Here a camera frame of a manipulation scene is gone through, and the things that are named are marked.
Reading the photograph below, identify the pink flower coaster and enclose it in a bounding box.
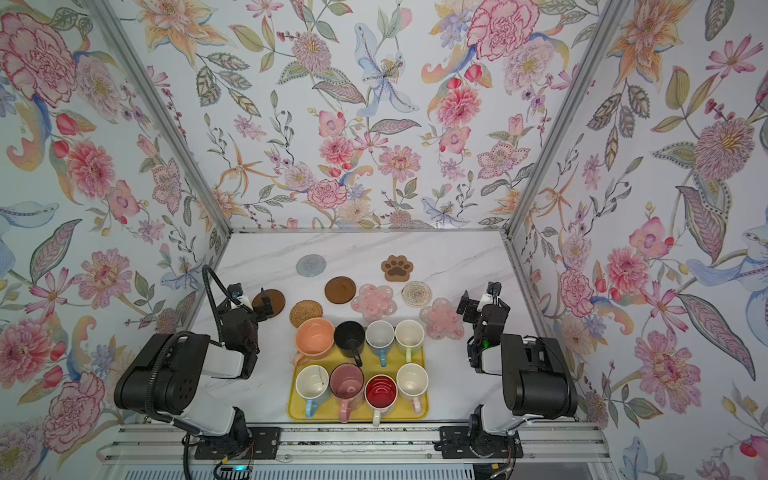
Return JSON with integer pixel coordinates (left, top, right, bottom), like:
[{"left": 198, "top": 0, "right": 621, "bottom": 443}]
[
  {"left": 351, "top": 284, "right": 397, "bottom": 323},
  {"left": 419, "top": 298, "right": 465, "bottom": 340}
]

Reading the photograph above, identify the patterned round white coaster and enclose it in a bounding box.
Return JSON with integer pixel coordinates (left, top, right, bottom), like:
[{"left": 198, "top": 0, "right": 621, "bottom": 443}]
[{"left": 401, "top": 281, "right": 432, "bottom": 308}]

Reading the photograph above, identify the grey round coaster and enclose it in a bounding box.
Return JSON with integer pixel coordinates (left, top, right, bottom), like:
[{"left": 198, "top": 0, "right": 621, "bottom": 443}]
[{"left": 296, "top": 254, "right": 327, "bottom": 278}]

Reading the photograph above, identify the brown paw coaster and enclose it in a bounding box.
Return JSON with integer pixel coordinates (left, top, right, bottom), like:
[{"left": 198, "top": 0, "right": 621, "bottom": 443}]
[{"left": 381, "top": 255, "right": 414, "bottom": 282}]

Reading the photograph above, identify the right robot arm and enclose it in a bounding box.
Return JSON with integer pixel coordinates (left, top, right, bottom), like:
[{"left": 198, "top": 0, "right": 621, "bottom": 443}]
[{"left": 435, "top": 282, "right": 577, "bottom": 464}]

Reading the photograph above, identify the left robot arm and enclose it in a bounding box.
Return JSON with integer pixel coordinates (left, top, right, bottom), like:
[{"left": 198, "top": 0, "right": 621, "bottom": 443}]
[{"left": 113, "top": 290, "right": 281, "bottom": 459}]

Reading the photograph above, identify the brown wooden round coaster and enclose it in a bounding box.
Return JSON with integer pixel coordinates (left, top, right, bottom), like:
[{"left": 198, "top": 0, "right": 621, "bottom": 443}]
[{"left": 252, "top": 289, "right": 286, "bottom": 318}]

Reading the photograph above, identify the woven rattan round coaster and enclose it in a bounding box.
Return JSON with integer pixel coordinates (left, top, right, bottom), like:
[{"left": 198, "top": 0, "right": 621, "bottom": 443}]
[{"left": 289, "top": 300, "right": 323, "bottom": 328}]

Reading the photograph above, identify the dark brown round coaster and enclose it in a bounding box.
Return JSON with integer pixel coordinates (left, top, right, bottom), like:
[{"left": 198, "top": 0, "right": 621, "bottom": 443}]
[{"left": 324, "top": 276, "right": 357, "bottom": 305}]

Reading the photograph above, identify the orange mug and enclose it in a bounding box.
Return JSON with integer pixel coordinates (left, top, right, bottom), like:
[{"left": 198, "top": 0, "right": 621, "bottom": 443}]
[{"left": 292, "top": 318, "right": 335, "bottom": 366}]

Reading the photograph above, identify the black mug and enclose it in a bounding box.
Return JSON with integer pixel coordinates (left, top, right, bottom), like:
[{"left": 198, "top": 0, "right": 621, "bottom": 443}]
[{"left": 334, "top": 321, "right": 366, "bottom": 367}]

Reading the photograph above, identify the dusty pink mug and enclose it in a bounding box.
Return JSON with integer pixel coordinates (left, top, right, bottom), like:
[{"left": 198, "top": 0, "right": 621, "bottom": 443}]
[{"left": 330, "top": 363, "right": 365, "bottom": 424}]

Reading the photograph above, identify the red interior white mug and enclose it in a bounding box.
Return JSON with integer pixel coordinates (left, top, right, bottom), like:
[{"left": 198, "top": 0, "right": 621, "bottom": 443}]
[{"left": 364, "top": 374, "right": 398, "bottom": 427}]

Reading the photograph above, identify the yellow tray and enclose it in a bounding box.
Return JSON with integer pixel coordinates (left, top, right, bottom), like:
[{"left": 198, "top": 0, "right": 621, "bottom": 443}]
[{"left": 287, "top": 346, "right": 429, "bottom": 425}]

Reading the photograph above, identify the white mug green handle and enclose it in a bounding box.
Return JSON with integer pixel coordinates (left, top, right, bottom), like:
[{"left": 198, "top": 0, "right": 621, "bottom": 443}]
[{"left": 395, "top": 319, "right": 426, "bottom": 363}]

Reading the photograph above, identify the cream mug blue handle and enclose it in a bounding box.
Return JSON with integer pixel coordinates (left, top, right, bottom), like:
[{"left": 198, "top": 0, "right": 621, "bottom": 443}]
[{"left": 294, "top": 365, "right": 331, "bottom": 419}]

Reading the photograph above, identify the cream mug pink handle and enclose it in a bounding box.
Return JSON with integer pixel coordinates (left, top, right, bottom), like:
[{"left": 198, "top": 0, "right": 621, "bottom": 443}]
[{"left": 396, "top": 363, "right": 429, "bottom": 416}]

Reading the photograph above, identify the white mug blue handle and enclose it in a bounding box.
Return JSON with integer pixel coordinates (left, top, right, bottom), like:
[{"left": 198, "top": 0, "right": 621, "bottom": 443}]
[{"left": 365, "top": 320, "right": 395, "bottom": 367}]

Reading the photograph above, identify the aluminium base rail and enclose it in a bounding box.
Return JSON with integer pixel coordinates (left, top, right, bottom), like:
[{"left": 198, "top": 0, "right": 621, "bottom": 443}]
[{"left": 97, "top": 421, "right": 617, "bottom": 479}]

